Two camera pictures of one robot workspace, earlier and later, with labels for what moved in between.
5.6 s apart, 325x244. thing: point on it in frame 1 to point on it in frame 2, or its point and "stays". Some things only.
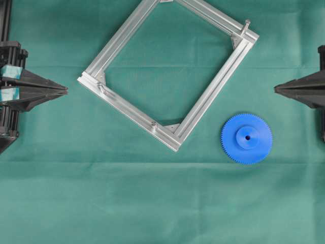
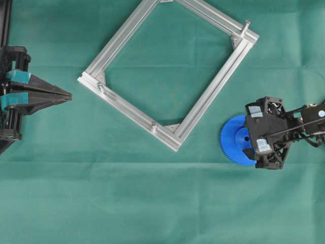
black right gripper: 309,89 to 272,130
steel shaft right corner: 247,22 stays
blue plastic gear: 246,139 stays
